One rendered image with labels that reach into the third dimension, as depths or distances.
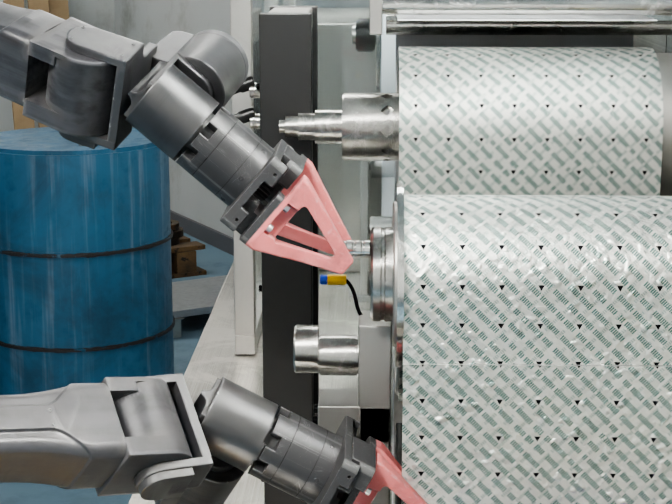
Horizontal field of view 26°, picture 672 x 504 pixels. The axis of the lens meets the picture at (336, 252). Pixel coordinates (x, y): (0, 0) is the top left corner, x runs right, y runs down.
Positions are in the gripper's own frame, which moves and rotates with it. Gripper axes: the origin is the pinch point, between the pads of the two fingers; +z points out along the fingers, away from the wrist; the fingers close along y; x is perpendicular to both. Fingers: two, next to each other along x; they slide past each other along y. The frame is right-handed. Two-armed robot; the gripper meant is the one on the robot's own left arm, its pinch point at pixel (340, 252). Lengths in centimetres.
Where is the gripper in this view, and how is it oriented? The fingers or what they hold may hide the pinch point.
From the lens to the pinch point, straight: 114.9
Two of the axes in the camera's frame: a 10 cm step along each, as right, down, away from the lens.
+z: 7.6, 6.4, 1.2
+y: -0.2, 2.1, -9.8
